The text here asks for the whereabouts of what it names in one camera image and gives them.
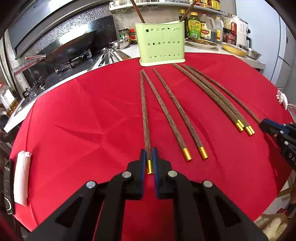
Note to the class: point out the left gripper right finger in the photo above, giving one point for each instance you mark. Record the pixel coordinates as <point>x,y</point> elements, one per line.
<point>162,186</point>

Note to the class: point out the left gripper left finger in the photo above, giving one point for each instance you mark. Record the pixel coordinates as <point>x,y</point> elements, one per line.
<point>135,186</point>

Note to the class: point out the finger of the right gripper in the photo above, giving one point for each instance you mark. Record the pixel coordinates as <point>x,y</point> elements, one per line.
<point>272,128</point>

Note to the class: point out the white crumpled tissue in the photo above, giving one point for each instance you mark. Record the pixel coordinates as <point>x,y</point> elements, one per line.
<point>282,99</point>

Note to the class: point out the white refrigerator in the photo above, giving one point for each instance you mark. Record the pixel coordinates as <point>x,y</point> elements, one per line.
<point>270,37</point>

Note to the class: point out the red tablecloth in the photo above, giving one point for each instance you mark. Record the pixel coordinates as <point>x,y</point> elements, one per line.
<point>90,128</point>

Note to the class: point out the steel bowl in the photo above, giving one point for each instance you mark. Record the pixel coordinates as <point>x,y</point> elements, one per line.
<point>251,53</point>

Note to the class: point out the yellow bowl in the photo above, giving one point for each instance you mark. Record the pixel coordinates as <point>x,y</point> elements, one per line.
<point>234,49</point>

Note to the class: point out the white air fryer appliance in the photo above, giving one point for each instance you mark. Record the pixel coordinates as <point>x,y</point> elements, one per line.
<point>243,32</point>

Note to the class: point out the dark red label bottle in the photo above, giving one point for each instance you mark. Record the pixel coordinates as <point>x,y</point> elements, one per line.
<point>230,30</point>

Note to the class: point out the plate of food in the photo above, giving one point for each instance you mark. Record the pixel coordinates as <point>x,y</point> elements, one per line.
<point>200,43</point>

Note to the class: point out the large vinegar jug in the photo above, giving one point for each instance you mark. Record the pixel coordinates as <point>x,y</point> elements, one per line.
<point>207,28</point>

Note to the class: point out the white rolled towel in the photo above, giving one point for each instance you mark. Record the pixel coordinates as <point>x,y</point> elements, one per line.
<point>21,177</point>

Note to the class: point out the clear oil bottle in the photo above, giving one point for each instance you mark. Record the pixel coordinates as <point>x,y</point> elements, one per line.
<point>219,25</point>

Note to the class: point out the green plastic utensil holder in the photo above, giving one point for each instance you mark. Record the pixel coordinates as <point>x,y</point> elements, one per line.
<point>161,43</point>

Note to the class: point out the green bottle yellow cap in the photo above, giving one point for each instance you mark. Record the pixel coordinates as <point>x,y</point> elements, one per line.
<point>194,25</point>

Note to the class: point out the red lid sauce jar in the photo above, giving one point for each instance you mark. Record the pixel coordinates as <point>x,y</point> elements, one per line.
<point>132,36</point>

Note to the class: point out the dark soy sauce bottle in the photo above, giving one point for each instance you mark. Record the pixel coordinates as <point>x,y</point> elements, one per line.
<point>182,15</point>

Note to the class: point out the wok on stove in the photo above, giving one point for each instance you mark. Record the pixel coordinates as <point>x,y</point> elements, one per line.
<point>58,54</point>

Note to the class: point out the oil bottle red cap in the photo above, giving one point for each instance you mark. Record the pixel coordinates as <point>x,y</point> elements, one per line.
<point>8,100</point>

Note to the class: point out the range hood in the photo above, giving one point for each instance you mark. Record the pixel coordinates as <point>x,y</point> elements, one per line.
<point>39,17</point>

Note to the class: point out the wall shelf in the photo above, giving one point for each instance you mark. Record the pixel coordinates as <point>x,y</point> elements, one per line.
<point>117,5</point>

